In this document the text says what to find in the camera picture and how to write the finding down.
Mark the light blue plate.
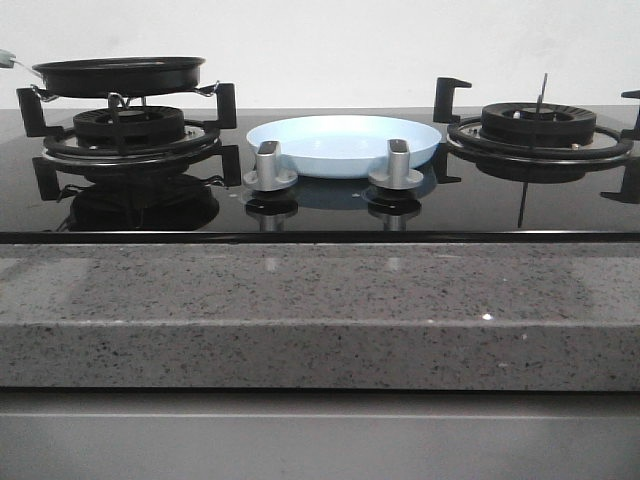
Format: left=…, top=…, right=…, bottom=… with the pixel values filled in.
left=246, top=115, right=442, bottom=179

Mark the black frying pan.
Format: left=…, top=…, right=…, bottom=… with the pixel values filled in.
left=33, top=56, right=205, bottom=98

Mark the silver left stove knob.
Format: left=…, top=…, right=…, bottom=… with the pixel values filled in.
left=243, top=140, right=298, bottom=192

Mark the silver stove knob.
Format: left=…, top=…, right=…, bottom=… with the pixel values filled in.
left=243, top=140, right=298, bottom=192
left=368, top=139, right=424, bottom=190

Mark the silver right stove knob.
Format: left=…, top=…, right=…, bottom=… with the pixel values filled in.
left=368, top=139, right=424, bottom=190

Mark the black left pan support grate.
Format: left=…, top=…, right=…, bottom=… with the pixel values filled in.
left=17, top=83, right=237, bottom=169

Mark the black pan support grate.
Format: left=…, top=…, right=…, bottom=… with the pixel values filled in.
left=17, top=83, right=237, bottom=169
left=433, top=76, right=639, bottom=166

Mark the black right pan support grate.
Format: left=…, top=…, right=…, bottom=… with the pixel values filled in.
left=433, top=76, right=639, bottom=166

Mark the black left burner head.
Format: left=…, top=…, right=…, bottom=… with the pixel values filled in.
left=73, top=106, right=185, bottom=148

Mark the black burner head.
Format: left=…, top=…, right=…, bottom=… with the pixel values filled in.
left=481, top=102, right=597, bottom=145
left=73, top=106, right=185, bottom=148

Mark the black glass gas hob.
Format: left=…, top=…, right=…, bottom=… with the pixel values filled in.
left=1, top=109, right=639, bottom=244

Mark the black right burner head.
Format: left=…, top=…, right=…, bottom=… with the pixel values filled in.
left=481, top=102, right=597, bottom=145

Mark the grey cabinet drawer front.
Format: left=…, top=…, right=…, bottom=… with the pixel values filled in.
left=1, top=391, right=639, bottom=479

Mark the wire pan support ring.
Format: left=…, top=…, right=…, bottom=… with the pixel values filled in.
left=30, top=79, right=222, bottom=110

